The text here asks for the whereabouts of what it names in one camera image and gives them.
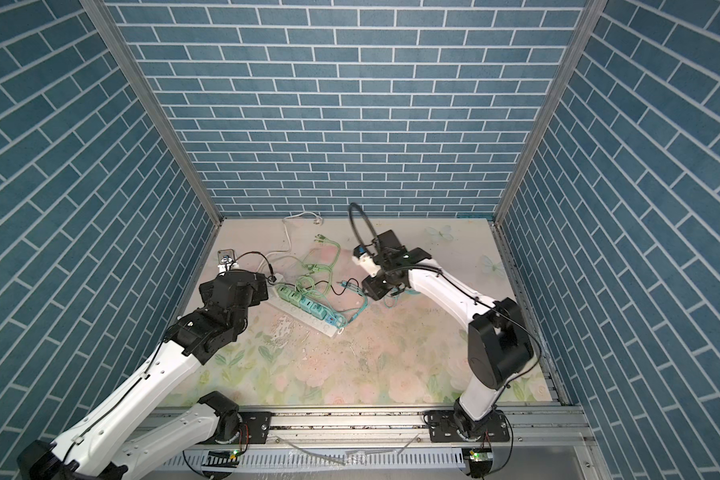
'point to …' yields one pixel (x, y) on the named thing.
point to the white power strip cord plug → (318, 221)
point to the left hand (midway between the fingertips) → (243, 277)
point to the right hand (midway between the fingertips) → (370, 281)
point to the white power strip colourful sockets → (330, 323)
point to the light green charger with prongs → (289, 293)
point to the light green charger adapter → (295, 298)
